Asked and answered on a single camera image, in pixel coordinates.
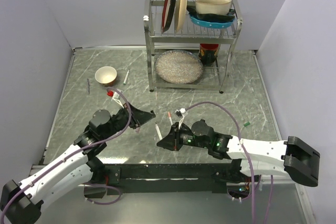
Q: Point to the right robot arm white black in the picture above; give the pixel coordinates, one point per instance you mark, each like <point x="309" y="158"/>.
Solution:
<point x="292" y="157"/>

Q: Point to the purple thin pen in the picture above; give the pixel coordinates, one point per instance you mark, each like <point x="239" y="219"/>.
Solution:
<point x="88" y="86"/>

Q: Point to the red black plate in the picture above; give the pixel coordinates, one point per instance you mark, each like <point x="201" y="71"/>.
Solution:
<point x="167" y="14"/>

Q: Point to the white marker black tip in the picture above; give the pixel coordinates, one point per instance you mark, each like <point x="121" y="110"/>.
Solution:
<point x="158" y="131"/>

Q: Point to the black dish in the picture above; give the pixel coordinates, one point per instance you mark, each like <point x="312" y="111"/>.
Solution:
<point x="214" y="18"/>

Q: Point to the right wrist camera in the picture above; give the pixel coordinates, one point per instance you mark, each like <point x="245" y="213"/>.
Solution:
<point x="181" y="112"/>

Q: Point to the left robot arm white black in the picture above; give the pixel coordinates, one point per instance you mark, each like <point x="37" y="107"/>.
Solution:
<point x="24" y="202"/>

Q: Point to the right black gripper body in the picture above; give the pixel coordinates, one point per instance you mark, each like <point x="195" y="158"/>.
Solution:
<point x="184" y="137"/>

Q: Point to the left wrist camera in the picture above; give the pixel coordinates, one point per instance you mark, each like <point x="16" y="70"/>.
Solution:
<point x="115" y="96"/>

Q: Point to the red black mug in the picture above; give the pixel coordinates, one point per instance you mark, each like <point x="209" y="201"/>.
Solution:
<point x="208" y="53"/>

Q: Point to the steel dish rack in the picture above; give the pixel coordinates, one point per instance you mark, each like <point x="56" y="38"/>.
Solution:
<point x="191" y="34"/>

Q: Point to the blue dotted dish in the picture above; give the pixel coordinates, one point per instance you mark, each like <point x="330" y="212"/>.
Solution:
<point x="212" y="25"/>

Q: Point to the cream ceramic bowl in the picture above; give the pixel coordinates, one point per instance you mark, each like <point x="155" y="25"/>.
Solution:
<point x="217" y="7"/>

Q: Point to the green tipped white pen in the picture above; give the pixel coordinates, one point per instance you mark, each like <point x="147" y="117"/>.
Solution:
<point x="126" y="77"/>

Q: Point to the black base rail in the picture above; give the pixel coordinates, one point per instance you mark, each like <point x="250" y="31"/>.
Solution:
<point x="170" y="178"/>

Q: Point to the beige plate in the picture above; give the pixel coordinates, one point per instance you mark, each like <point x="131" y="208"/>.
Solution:
<point x="179" y="16"/>

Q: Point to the white pen orange cap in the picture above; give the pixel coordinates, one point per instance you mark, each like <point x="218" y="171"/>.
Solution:
<point x="170" y="118"/>

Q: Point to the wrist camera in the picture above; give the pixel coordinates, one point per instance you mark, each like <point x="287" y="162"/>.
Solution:
<point x="115" y="96"/>
<point x="181" y="112"/>

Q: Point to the small cream bowl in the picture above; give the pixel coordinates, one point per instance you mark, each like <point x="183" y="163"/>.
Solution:
<point x="106" y="75"/>

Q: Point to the speckled grey plate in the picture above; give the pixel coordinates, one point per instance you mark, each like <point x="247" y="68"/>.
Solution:
<point x="178" y="67"/>

